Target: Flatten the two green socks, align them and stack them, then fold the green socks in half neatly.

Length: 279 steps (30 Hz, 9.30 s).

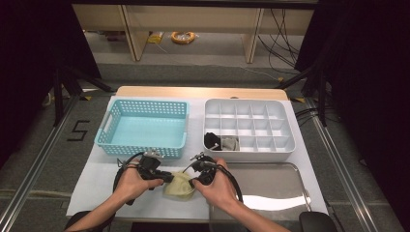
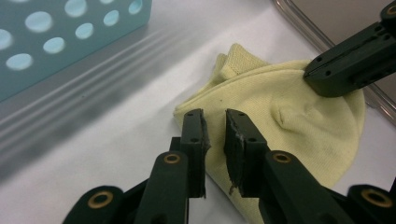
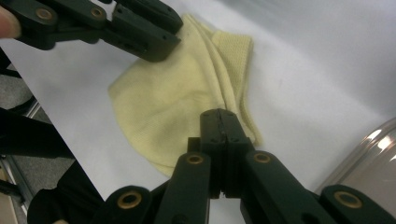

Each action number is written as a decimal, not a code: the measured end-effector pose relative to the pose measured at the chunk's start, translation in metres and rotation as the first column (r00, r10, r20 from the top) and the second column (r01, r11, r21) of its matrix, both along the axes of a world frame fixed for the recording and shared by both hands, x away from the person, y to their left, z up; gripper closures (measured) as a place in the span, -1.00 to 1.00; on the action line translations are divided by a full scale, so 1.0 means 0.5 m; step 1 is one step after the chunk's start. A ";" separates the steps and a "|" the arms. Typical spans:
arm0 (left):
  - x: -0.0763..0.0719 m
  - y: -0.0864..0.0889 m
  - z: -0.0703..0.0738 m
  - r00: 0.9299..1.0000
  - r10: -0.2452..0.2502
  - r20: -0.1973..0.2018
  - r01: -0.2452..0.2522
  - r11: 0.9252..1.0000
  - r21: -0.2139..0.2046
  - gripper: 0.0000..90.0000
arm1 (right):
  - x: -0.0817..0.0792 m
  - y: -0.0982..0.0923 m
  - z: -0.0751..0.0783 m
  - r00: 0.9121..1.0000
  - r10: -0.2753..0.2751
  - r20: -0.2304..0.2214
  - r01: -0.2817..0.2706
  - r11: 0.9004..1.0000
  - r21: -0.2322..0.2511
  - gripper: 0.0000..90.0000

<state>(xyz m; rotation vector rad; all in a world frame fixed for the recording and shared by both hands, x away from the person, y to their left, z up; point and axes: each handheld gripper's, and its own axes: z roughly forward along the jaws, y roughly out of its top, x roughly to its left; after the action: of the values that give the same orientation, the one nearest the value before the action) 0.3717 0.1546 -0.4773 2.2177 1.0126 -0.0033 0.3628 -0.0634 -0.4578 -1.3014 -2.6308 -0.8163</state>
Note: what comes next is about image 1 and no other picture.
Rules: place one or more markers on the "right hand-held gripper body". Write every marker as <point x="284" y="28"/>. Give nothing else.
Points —
<point x="206" y="170"/>

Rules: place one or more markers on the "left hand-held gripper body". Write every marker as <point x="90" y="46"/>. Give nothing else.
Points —
<point x="150" y="166"/>

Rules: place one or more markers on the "black sock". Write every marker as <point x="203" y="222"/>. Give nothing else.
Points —
<point x="216" y="145"/>
<point x="210" y="139"/>

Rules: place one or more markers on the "grey sock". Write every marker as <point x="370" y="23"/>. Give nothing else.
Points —
<point x="229" y="144"/>

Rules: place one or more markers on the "light blue plastic basket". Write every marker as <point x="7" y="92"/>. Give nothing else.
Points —
<point x="148" y="108"/>

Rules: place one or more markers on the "translucent box lid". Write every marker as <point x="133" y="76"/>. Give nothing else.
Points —
<point x="274" y="183"/>

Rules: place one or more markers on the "white divided storage box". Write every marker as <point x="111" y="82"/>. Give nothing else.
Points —
<point x="257" y="124"/>

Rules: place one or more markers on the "person's right hand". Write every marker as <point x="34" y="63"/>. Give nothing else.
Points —
<point x="216" y="190"/>

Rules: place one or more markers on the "person's left hand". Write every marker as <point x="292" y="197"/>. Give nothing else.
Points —
<point x="133" y="183"/>

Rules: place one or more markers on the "yellow tape piece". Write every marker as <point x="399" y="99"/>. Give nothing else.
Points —
<point x="298" y="100"/>
<point x="85" y="98"/>

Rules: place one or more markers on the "black tripod stand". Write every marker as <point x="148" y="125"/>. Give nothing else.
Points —
<point x="322" y="96"/>
<point x="58" y="96"/>

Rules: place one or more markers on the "yellow packet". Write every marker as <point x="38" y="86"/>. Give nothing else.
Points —
<point x="155" y="38"/>

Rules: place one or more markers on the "dark brown box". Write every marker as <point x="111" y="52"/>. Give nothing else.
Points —
<point x="115" y="36"/>

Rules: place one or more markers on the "beige wooden desk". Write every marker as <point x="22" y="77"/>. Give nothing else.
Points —
<point x="193" y="19"/>

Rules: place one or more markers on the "black curtain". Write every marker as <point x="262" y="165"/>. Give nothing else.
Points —
<point x="370" y="80"/>
<point x="25" y="64"/>

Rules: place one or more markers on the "aluminium floor rail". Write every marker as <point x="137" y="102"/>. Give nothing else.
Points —
<point x="341" y="174"/>
<point x="32" y="180"/>

